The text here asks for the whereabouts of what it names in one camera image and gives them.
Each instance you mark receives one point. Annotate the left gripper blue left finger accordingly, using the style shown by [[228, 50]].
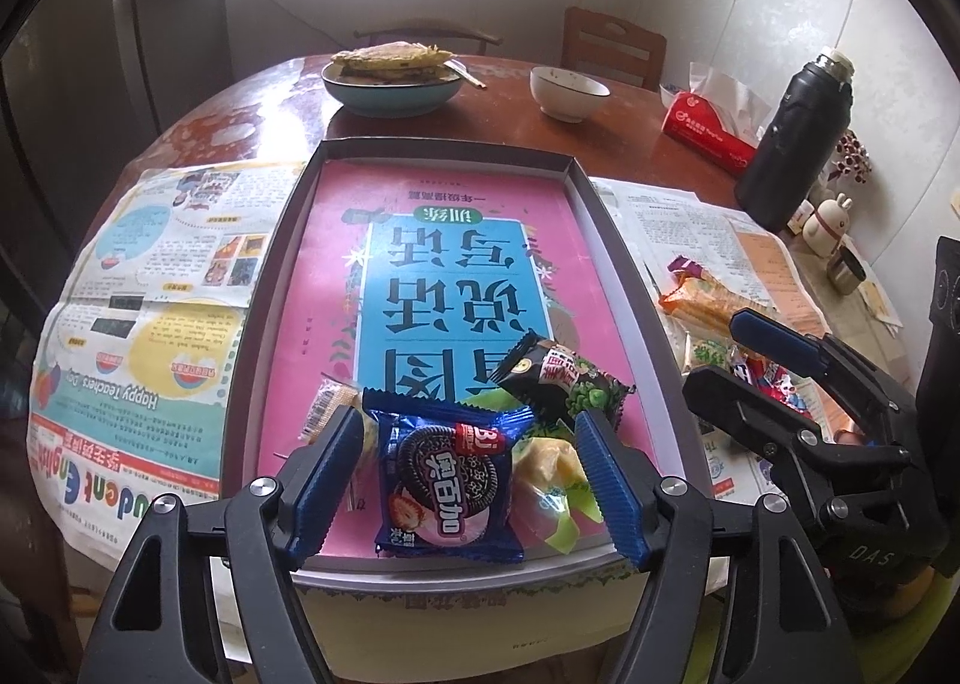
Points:
[[158, 621]]

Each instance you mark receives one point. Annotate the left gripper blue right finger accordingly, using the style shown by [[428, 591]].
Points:
[[782, 621]]

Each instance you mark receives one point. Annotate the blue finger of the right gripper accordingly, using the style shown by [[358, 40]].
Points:
[[873, 399], [757, 421]]

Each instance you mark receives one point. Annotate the red milk candy packet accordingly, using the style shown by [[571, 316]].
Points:
[[768, 378]]

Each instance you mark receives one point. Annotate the orange cracker packet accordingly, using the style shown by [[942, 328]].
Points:
[[708, 304]]

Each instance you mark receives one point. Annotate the black green snack packet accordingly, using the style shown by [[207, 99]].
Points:
[[557, 383]]

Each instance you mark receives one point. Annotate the yellow green candy packet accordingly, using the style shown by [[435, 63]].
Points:
[[550, 492]]

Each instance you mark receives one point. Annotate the blue Oreo cookie packet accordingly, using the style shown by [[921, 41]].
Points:
[[445, 474]]

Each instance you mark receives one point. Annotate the green label rice cracker packet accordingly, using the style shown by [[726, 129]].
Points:
[[704, 352]]

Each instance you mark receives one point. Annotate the purple orange snack bar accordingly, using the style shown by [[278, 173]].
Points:
[[685, 270]]

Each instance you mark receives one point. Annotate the small steel cup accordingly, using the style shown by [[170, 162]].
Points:
[[845, 272]]

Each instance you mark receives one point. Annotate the white rabbit figurine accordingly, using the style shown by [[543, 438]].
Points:
[[825, 228]]

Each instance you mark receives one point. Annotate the small white bottle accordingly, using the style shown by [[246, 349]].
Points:
[[801, 215]]

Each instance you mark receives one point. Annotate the red white patterned jar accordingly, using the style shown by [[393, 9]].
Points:
[[850, 162]]

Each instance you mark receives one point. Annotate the colourful Student English newspaper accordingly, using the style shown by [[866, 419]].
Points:
[[132, 375]]

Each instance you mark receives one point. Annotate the black thermos flask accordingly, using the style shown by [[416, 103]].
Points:
[[813, 112]]

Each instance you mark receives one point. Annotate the red tissue pack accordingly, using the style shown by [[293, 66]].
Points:
[[695, 123]]

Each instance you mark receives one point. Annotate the small white bowl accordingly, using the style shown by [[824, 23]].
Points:
[[567, 96]]

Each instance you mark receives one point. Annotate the pink lined cardboard tray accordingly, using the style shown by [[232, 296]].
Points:
[[414, 265]]

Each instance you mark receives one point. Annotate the brown wooden chair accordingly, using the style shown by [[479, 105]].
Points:
[[594, 42]]

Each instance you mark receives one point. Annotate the wooden chopsticks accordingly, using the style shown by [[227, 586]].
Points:
[[464, 74]]

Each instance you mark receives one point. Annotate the teal bowl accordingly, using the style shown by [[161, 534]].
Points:
[[368, 98]]

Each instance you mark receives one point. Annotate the stacked flatbread pancakes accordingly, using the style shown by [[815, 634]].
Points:
[[394, 62]]

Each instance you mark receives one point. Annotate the curved back wooden chair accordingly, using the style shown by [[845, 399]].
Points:
[[432, 31]]

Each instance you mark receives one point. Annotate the dark grey refrigerator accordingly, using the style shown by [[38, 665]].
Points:
[[89, 84]]

